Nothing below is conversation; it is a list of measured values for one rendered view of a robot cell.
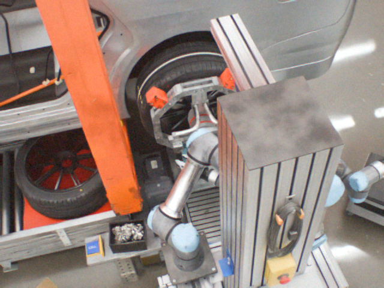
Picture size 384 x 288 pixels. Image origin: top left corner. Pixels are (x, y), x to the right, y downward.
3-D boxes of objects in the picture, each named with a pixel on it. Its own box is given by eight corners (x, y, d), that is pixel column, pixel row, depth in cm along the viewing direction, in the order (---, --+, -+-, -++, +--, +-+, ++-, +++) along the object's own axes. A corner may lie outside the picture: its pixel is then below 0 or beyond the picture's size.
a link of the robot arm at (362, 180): (345, 183, 212) (349, 172, 205) (365, 172, 215) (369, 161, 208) (358, 197, 207) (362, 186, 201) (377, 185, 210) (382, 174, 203)
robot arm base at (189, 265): (208, 266, 230) (207, 257, 222) (177, 275, 228) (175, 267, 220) (199, 238, 239) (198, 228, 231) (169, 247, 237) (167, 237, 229)
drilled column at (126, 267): (136, 265, 319) (125, 236, 286) (138, 279, 313) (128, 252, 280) (121, 269, 318) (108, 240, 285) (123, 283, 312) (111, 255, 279)
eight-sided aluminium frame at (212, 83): (242, 132, 307) (245, 69, 264) (245, 140, 303) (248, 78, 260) (157, 150, 302) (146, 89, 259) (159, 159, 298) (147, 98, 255)
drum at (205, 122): (210, 117, 289) (209, 102, 278) (219, 146, 277) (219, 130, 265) (187, 122, 288) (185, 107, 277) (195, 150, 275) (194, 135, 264)
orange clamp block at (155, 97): (165, 91, 265) (153, 85, 260) (168, 102, 261) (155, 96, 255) (158, 99, 269) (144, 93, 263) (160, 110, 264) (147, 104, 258)
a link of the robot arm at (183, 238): (187, 265, 220) (185, 252, 209) (166, 246, 226) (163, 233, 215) (205, 246, 225) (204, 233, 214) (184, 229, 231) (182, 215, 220)
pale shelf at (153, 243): (157, 224, 289) (156, 221, 287) (162, 249, 279) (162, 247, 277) (85, 240, 286) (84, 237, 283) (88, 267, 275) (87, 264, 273)
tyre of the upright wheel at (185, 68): (230, 114, 332) (252, 37, 281) (239, 141, 317) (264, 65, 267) (132, 122, 316) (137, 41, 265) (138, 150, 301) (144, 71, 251)
